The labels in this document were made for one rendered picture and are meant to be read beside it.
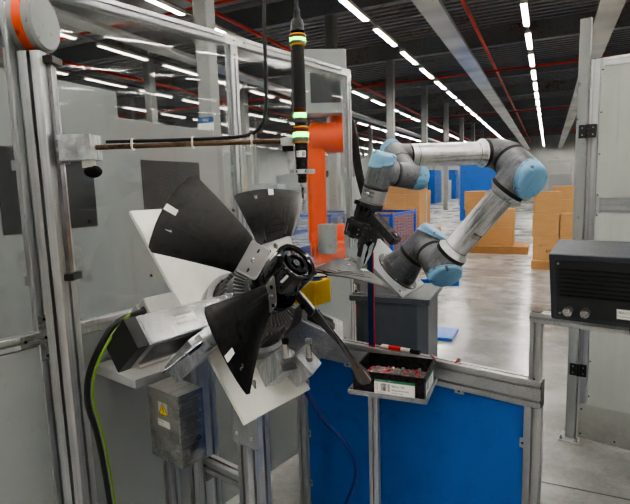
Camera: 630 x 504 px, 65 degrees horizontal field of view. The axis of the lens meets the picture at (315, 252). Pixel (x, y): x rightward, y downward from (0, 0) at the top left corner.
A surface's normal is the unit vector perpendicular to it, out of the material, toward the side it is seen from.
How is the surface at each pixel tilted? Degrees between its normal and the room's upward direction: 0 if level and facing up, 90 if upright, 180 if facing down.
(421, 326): 90
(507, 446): 90
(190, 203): 73
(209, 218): 78
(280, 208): 36
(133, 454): 90
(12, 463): 90
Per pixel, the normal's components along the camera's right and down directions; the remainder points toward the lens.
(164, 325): 0.58, -0.59
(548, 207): -0.37, 0.13
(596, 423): -0.61, 0.12
